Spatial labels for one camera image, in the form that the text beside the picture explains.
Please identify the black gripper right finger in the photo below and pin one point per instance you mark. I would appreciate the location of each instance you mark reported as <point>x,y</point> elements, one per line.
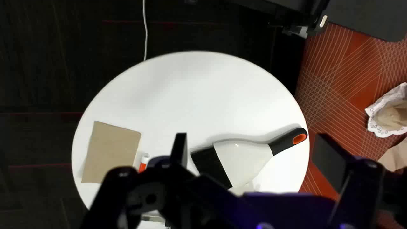
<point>332,164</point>

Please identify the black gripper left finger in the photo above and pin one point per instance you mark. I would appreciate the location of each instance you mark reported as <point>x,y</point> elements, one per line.
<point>179,148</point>

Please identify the white brush with black bristles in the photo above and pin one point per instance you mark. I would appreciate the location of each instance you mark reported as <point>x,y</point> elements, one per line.
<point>241,164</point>

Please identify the crumpled brown paper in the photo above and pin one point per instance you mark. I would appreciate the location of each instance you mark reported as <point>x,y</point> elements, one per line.
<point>395,157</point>

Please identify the white paper doily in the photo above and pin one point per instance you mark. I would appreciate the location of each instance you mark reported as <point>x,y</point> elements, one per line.
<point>388,115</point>

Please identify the red patterned sofa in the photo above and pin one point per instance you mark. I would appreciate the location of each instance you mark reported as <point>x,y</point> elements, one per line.
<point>343,85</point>

